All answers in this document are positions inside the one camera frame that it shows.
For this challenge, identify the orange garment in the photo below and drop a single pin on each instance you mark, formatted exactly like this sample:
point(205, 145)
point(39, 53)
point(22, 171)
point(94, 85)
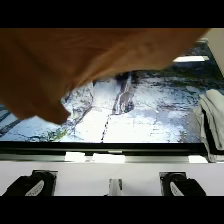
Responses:
point(66, 63)

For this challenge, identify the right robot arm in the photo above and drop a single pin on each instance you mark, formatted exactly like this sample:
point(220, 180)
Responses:
point(180, 186)

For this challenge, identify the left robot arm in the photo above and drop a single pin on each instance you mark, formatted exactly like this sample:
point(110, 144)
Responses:
point(30, 186)

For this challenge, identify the white garment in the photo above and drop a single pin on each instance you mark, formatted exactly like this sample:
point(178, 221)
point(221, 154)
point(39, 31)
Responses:
point(213, 110)

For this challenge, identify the silver frame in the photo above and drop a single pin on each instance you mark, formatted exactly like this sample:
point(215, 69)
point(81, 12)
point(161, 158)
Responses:
point(115, 173)

